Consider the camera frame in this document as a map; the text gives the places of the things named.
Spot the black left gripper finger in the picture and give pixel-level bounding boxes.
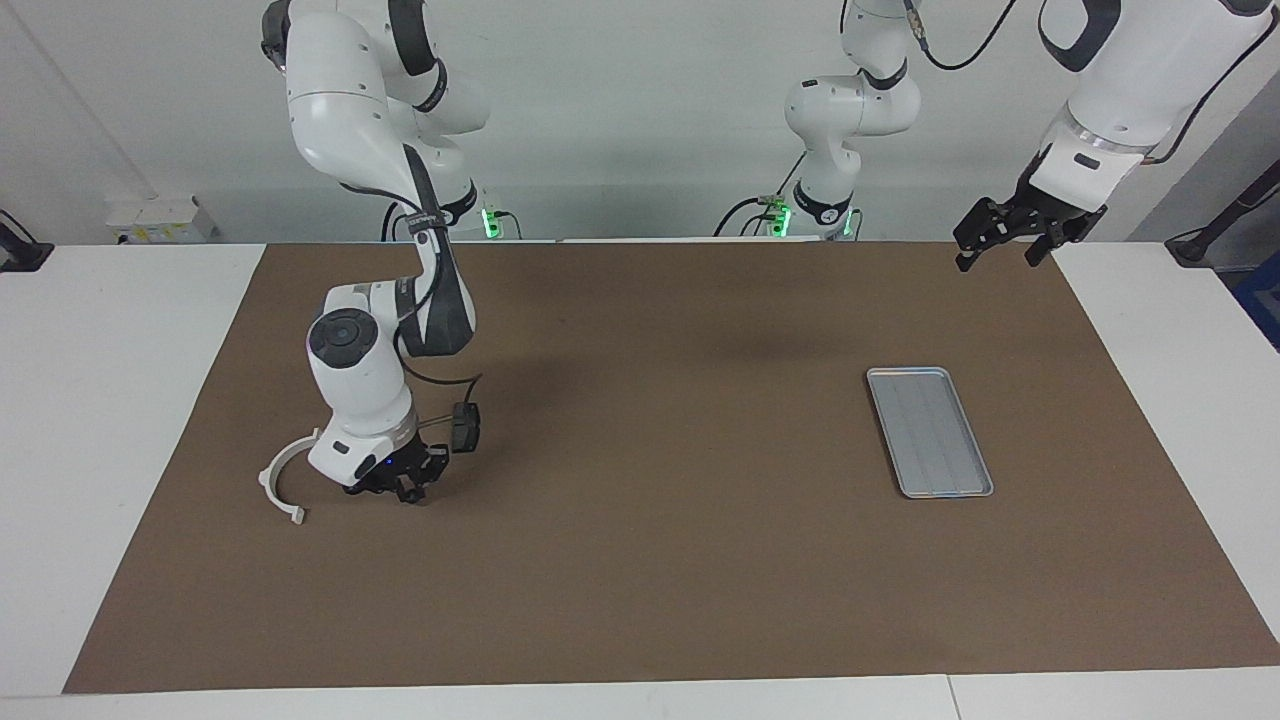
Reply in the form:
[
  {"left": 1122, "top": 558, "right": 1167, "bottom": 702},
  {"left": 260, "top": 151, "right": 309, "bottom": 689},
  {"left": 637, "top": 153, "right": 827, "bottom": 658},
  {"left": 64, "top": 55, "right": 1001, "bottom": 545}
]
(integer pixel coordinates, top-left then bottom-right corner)
[
  {"left": 951, "top": 197, "right": 1013, "bottom": 274},
  {"left": 1024, "top": 222, "right": 1065, "bottom": 268}
]

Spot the silver metal tray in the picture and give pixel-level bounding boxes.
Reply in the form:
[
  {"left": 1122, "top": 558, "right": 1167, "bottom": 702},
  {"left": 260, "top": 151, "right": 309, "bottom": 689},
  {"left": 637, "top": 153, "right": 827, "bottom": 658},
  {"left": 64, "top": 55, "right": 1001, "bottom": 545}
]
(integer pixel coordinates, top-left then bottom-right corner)
[{"left": 866, "top": 367, "right": 995, "bottom": 499}]

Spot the brown table mat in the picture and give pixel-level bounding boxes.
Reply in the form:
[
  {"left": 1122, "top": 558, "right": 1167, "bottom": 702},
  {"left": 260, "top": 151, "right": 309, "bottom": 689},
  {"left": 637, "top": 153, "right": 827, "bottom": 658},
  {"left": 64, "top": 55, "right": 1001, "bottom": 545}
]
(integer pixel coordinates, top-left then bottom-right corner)
[{"left": 62, "top": 240, "right": 1280, "bottom": 695}]

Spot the blue crate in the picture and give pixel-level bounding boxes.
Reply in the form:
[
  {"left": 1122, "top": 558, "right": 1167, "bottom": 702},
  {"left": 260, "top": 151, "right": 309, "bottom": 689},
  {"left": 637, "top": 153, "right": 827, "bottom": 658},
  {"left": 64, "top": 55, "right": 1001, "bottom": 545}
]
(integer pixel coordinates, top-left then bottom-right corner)
[{"left": 1232, "top": 250, "right": 1280, "bottom": 353}]

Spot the white box with yellow labels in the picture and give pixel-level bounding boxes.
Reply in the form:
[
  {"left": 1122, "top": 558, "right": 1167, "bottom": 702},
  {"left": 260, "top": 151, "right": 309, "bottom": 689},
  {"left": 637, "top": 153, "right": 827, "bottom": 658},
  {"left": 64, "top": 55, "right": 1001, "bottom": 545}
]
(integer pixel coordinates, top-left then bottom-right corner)
[{"left": 105, "top": 195, "right": 216, "bottom": 246}]

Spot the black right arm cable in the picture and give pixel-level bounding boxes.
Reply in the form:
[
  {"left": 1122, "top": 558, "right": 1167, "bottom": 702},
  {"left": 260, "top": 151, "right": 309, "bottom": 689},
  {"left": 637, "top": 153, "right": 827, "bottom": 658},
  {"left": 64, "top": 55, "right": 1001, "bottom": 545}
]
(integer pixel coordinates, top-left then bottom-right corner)
[{"left": 338, "top": 180, "right": 485, "bottom": 433}]

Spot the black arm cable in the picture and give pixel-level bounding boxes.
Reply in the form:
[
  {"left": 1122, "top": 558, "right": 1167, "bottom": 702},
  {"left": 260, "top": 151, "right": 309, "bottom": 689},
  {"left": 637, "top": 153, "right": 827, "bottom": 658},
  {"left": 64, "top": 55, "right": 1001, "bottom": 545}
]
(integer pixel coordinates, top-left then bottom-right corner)
[
  {"left": 338, "top": 180, "right": 485, "bottom": 433},
  {"left": 905, "top": 0, "right": 1233, "bottom": 166}
]

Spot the white semicircular plastic bracket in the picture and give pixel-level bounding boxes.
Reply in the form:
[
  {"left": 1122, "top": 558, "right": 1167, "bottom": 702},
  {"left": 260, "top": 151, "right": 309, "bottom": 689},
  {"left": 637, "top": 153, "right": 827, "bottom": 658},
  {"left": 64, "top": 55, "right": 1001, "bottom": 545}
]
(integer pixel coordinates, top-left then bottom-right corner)
[{"left": 258, "top": 428, "right": 325, "bottom": 527}]

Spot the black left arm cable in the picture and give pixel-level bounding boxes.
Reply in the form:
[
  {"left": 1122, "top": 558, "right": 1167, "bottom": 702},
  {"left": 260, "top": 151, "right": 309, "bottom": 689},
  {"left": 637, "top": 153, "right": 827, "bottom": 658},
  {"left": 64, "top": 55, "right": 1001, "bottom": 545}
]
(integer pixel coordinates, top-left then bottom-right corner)
[{"left": 905, "top": 0, "right": 1233, "bottom": 166}]

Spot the black left base cable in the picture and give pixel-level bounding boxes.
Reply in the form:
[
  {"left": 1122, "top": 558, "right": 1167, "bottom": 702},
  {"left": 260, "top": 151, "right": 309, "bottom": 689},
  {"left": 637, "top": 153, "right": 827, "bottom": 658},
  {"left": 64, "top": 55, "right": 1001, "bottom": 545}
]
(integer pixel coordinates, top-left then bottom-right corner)
[{"left": 714, "top": 150, "right": 809, "bottom": 238}]

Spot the black clamp mount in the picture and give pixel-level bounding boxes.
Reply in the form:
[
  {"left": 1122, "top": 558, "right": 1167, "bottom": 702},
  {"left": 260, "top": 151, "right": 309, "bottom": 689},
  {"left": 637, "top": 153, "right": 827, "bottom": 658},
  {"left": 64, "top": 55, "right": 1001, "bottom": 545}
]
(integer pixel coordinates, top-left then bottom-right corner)
[{"left": 0, "top": 208, "right": 54, "bottom": 273}]

